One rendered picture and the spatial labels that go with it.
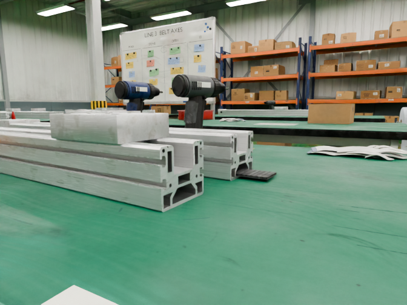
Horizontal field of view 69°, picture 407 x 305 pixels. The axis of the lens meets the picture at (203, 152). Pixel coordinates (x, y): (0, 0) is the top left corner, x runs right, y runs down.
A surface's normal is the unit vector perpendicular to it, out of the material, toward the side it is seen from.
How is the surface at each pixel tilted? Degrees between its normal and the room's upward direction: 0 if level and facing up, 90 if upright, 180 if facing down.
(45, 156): 90
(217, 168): 90
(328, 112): 89
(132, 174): 90
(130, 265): 0
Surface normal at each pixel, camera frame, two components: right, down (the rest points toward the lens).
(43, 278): 0.00, -0.99
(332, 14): -0.50, 0.14
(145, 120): 0.84, 0.07
